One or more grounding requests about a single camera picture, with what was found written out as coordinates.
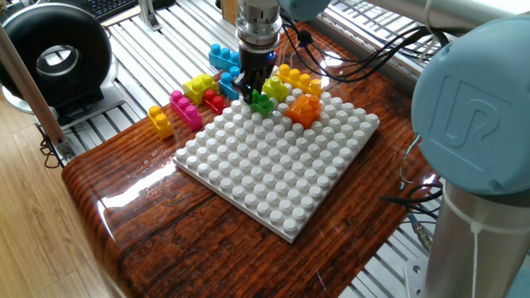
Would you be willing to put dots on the lime tall two-stud block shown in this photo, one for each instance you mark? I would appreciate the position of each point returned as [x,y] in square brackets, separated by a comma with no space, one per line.
[198,89]

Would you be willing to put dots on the white studded baseplate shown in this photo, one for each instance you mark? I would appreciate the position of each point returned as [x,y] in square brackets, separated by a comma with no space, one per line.
[273,165]

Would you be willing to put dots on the yellow four-stud long block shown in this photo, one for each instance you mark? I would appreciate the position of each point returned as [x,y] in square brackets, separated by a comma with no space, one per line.
[300,80]

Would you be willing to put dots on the magenta three-stud block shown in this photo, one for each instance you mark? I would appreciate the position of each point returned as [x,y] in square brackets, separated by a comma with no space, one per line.
[188,116]

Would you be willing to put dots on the yellow two-stud block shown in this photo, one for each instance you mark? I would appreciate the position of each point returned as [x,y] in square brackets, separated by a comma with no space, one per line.
[162,126]

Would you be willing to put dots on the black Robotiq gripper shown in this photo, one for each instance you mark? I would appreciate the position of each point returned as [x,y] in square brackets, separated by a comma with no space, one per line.
[257,62]

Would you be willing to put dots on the blue four-stud square block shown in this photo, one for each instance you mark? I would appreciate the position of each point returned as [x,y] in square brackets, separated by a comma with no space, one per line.
[227,87]

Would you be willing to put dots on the white zip tie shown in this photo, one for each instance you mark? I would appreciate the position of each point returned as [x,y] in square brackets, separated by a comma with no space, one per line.
[476,227]

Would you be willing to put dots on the green two-stud block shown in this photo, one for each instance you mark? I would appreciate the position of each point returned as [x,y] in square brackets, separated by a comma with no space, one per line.
[263,105]

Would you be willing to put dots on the orange tall block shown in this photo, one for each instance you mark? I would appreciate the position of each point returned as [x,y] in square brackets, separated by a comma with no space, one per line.
[304,111]

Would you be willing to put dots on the red two-stud block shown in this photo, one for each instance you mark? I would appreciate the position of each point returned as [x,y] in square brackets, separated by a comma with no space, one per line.
[214,102]

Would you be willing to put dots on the cardboard box with label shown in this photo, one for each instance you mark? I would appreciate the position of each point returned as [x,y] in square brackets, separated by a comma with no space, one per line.
[228,10]

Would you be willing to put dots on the wood pattern table mat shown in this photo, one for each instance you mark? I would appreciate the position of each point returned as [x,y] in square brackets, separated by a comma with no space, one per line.
[186,232]

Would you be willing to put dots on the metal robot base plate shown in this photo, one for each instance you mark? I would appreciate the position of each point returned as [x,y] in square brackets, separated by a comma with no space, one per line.
[414,277]

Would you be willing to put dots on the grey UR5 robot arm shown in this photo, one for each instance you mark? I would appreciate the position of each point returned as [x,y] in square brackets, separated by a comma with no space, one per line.
[472,116]

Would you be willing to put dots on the slanted aluminium bar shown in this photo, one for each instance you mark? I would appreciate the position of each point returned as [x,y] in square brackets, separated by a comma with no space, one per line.
[41,111]

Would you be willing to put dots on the black keyboard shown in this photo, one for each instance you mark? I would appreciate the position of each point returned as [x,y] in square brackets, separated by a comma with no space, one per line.
[103,7]

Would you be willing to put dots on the small lime block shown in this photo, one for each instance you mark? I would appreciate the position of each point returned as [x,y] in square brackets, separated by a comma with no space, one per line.
[275,89]

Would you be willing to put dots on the white device base plate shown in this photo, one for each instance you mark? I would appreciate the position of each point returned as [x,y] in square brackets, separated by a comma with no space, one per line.
[112,103]

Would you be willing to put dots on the blue three-stud long block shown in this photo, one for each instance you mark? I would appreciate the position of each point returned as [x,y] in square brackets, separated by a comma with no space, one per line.
[221,58]

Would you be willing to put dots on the aluminium post bracket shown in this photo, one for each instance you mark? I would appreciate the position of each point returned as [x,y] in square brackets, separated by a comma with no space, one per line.
[148,14]

